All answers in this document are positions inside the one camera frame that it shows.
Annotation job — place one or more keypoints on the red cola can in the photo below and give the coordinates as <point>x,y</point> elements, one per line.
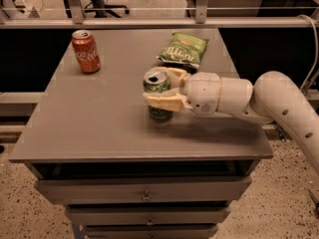
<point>86,51</point>

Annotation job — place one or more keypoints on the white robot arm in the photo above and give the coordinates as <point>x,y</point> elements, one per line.
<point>273,97</point>

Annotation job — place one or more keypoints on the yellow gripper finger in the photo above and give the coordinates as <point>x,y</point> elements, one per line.
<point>174,100</point>
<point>176,76</point>

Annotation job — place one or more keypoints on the green chip bag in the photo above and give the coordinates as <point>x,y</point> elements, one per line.
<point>184,49</point>

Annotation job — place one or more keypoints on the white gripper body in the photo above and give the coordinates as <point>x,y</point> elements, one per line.
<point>202,92</point>

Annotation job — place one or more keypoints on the grey drawer cabinet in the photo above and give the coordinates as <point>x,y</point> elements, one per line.
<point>121,175</point>

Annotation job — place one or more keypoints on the metal railing frame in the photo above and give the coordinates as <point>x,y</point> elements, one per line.
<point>160,14</point>

